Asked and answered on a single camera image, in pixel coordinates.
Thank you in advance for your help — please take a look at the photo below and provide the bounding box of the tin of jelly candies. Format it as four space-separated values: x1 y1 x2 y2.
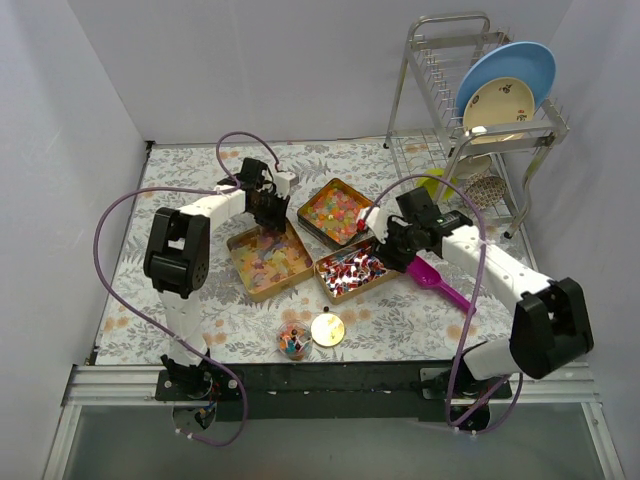
226 220 314 302

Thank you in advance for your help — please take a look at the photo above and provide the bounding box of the cream plate with flowers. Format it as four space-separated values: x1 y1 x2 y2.
462 77 535 130

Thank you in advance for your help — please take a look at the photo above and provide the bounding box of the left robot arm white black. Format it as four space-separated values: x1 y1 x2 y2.
143 158 297 400

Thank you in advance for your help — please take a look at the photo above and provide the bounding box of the floral tablecloth mat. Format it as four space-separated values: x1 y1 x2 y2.
96 139 511 365

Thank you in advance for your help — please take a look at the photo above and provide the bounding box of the gold round tin lid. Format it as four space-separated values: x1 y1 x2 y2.
311 312 346 347

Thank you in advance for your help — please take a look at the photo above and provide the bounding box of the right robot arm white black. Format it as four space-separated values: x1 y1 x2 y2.
358 187 594 398

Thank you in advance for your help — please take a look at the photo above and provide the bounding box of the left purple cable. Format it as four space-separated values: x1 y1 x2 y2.
93 130 281 447

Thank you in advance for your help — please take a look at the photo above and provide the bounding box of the clear glass bowl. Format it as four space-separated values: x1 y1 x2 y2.
276 321 313 361

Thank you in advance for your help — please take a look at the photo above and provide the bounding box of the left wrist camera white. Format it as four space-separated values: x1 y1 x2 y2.
273 171 299 198

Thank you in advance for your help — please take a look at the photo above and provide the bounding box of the tin of star candies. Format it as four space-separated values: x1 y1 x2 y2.
297 178 372 249

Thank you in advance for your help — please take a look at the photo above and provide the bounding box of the blue plate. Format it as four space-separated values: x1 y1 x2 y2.
455 41 556 114

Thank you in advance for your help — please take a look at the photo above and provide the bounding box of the tin of lollipops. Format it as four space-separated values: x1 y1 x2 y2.
314 237 399 305

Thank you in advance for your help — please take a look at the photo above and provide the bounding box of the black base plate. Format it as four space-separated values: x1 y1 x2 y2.
153 359 514 424

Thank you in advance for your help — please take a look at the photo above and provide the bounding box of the patterned dark bowl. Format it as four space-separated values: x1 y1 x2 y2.
465 174 506 209

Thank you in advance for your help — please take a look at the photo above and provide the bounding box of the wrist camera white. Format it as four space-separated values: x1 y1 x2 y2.
273 171 299 198
356 206 389 244

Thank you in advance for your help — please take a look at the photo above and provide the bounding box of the magenta plastic scoop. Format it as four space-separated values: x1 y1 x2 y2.
407 256 475 313

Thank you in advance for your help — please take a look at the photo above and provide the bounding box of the metal dish rack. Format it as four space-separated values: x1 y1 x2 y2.
384 11 569 247

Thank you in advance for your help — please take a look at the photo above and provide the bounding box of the lime green bowl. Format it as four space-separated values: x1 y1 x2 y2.
416 168 455 201

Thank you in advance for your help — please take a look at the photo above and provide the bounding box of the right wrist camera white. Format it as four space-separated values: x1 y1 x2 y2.
356 206 389 244

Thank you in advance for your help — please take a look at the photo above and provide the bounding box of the white bowl in rack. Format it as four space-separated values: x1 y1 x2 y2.
453 155 492 180

